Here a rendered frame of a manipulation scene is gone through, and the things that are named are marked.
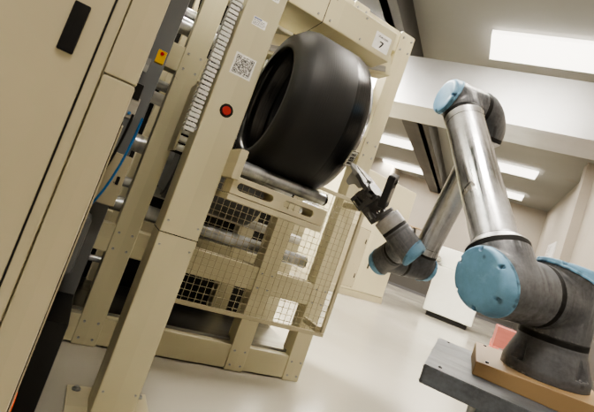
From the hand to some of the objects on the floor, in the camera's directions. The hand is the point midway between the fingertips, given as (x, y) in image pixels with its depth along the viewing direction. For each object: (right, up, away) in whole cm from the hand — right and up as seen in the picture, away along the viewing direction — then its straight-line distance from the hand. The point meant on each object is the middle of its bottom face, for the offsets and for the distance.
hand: (354, 164), depth 144 cm
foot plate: (-81, -81, -6) cm, 115 cm away
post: (-81, -81, -6) cm, 115 cm away
